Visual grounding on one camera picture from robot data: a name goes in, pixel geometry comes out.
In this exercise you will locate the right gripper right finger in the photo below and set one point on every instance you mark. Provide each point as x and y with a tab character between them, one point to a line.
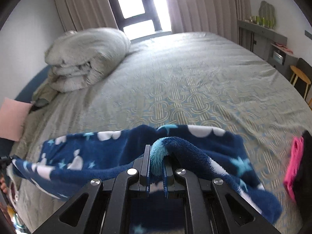
171	186

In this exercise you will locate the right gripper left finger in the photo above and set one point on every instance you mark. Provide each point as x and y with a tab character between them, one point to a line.
141	188

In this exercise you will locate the navy star fleece pants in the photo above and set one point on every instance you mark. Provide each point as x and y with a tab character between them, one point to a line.
68	162

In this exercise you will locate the black folded garment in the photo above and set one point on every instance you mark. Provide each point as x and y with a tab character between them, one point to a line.
304	200

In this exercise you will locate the pink garment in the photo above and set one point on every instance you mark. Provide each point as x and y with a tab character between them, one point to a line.
293	181

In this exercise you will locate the folded grey duvet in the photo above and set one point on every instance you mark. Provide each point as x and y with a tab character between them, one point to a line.
79	59

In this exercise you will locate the dark blue headboard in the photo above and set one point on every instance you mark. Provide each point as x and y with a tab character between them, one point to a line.
26	94

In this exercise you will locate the pink pillow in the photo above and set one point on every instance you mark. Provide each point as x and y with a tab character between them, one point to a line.
13	116

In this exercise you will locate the dark framed window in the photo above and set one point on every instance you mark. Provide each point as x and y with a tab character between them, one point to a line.
142	19

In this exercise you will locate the wooden stool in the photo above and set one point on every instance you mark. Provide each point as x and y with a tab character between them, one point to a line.
297	73

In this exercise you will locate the beige curtain right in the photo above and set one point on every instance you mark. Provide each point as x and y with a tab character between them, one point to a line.
215	16

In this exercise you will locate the beige curtain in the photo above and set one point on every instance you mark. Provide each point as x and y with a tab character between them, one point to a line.
77	15
215	16

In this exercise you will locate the beige curtain left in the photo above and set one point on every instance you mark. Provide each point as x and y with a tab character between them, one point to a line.
77	15

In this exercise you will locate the green cactus decoration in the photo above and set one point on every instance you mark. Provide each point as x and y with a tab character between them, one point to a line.
267	15

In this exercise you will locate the grey wall desk unit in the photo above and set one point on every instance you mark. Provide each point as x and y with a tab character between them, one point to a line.
267	44

